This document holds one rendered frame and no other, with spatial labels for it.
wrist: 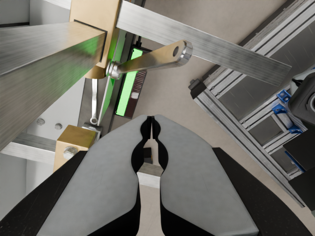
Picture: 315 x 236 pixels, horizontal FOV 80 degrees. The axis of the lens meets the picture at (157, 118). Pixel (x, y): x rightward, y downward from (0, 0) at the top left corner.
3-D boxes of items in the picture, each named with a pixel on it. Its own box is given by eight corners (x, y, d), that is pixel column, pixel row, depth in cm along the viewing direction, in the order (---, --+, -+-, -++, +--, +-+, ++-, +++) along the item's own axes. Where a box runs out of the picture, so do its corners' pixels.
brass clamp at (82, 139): (99, 131, 35) (92, 149, 30) (87, 181, 41) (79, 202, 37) (64, 122, 34) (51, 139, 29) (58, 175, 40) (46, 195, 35)
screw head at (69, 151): (78, 148, 30) (76, 152, 29) (77, 157, 31) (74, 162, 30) (65, 144, 30) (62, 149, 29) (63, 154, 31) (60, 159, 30)
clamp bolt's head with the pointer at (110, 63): (125, 74, 40) (124, 62, 25) (122, 86, 40) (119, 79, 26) (116, 71, 40) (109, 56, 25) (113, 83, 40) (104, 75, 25)
